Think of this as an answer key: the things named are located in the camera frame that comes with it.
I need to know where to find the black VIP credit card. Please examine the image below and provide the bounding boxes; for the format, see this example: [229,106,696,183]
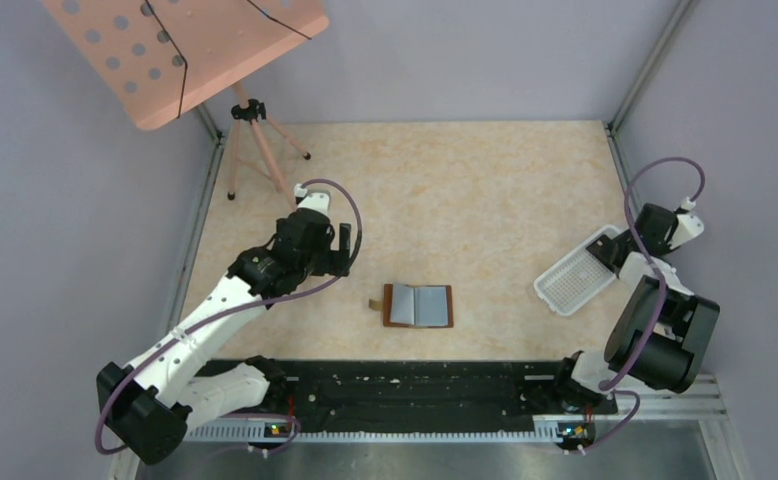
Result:
[585,234,622,272]

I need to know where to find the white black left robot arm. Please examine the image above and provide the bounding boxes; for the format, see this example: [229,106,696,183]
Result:
[94,207,363,465]

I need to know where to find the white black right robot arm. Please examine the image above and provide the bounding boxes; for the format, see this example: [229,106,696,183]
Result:
[554,199,720,405]

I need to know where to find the white plastic basket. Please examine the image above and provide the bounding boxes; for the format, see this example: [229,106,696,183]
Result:
[533,225,622,317]

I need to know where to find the pink music stand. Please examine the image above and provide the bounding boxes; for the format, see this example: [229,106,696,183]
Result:
[41,0,331,232]

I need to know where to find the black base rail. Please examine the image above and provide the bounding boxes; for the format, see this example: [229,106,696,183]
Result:
[179,357,618,445]

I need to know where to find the aluminium frame rail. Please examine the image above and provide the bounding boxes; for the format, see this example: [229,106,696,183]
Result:
[606,0,702,134]

